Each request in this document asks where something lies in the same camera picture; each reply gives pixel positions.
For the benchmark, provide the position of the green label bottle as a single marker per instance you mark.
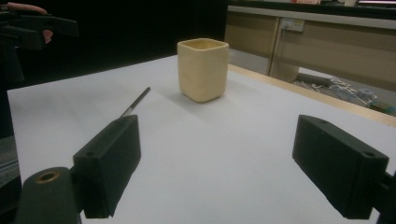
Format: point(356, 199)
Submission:
point(384, 107)

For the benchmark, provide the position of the black curtain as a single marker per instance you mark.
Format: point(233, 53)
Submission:
point(124, 31)

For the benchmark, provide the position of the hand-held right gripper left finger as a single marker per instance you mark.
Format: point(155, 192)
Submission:
point(106, 161)

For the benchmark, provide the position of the long beige desk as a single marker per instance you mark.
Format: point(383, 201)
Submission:
point(342, 49)

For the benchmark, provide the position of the white plastic hangers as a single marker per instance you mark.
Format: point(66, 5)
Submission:
point(339, 87)

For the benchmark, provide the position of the cream square cup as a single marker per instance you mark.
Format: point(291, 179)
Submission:
point(202, 71)

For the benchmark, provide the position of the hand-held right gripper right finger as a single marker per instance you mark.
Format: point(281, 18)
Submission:
point(336, 168)

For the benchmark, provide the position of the white wall socket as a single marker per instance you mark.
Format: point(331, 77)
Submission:
point(292, 25)

